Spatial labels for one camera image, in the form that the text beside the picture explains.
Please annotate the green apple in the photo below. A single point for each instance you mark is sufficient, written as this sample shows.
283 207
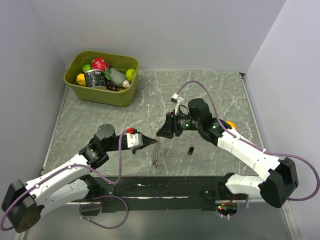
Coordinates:
130 74

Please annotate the olive green plastic bin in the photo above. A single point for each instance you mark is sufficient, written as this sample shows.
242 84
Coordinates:
122 63

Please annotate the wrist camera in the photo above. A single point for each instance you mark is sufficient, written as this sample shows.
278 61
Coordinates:
177 100
134 139

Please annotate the grey plastic bottle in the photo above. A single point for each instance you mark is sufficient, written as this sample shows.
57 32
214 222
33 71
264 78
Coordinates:
118 78

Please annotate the black key tag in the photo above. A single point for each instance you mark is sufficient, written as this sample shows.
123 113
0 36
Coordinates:
191 150

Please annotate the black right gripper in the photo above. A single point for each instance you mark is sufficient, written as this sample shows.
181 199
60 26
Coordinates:
166 131

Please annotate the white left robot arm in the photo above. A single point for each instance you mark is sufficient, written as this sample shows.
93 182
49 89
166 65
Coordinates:
25 203

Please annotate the dark purple grapes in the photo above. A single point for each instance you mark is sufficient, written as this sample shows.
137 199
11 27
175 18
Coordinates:
111 86

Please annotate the green lime in bin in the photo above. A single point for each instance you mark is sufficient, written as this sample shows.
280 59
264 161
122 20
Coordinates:
86 68

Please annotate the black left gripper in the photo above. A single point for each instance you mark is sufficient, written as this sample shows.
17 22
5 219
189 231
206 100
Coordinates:
147 141

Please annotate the yellow lemon in bin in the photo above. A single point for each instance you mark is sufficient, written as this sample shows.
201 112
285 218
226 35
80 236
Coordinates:
80 79

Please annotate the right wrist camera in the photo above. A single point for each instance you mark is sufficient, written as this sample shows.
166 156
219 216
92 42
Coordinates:
177 100

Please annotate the black instant noodle cup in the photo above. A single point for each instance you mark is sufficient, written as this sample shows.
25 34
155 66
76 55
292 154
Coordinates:
95 78

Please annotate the red dragon fruit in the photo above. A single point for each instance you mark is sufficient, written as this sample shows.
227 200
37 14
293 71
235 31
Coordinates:
100 64

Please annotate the yellow lemon on table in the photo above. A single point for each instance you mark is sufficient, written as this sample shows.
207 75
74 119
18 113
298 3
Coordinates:
231 124

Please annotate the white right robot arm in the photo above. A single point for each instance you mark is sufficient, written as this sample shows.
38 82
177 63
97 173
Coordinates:
276 178

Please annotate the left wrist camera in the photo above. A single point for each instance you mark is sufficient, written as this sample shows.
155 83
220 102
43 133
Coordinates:
134 139

